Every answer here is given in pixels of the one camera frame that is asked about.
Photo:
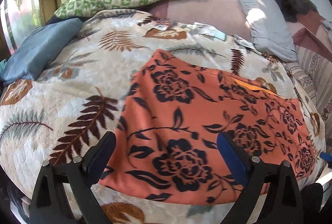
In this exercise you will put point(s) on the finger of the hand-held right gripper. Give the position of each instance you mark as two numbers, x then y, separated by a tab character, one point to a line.
324	156

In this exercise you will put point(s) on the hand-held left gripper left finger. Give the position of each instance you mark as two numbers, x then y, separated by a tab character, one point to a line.
102	154

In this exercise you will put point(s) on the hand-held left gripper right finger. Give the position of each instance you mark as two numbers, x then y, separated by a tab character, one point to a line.
230	159

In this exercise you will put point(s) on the orange black floral shirt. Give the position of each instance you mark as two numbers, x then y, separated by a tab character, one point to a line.
181	110

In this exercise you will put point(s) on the white leaf print blanket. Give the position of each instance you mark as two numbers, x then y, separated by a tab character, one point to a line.
64	84

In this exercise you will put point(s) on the striped floral sofa cushion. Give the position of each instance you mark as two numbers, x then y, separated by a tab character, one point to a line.
316	73

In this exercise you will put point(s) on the small grey white cloth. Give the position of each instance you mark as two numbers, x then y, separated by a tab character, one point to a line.
246	44

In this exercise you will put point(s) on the folded blue cloth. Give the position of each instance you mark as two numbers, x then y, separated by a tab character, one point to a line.
39	50

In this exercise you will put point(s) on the pink red sofa back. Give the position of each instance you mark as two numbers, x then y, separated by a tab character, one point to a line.
308	29

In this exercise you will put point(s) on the light grey garment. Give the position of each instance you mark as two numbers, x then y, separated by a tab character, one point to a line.
327	27

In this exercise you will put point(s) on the light blue sock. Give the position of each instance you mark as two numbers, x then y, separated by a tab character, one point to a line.
207	31

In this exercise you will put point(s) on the grey pillow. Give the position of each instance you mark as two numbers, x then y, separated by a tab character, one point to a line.
264	32

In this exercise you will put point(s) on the teal cloth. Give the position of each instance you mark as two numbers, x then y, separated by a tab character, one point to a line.
3	67

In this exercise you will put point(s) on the small printed cloth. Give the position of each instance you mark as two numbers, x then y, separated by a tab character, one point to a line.
163	25

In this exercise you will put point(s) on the mauve padded headboard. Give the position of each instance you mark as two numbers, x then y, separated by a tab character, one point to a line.
207	9

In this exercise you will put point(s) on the dark furry garment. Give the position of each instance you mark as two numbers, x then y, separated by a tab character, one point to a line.
290	3

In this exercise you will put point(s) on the stained glass window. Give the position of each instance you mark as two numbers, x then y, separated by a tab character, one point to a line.
20	1

